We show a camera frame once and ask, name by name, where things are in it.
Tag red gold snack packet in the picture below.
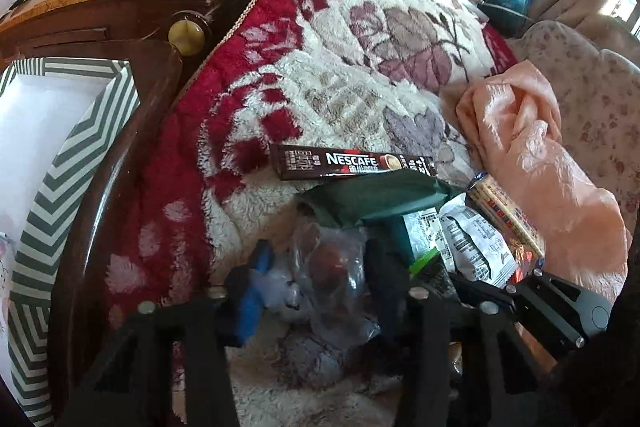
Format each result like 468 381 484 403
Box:
506 237 538 284

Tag white blue snack packet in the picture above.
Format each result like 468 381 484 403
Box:
402 194 518 288

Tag yellow cracker pack blue ends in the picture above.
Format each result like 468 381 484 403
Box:
466 172 546 260

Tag dark green snack packet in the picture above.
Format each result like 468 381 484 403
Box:
298 170 463 229

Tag clear bag of dates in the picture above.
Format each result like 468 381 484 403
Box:
262 221 380 349

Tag brown Nescafe coffee stick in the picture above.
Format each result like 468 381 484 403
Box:
269 144 437 181

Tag peach satin cloth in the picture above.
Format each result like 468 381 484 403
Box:
440 61 631 301

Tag green white striped box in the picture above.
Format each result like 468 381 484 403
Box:
1 57 140 426

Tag red white floral blanket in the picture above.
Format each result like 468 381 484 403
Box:
105 0 515 426

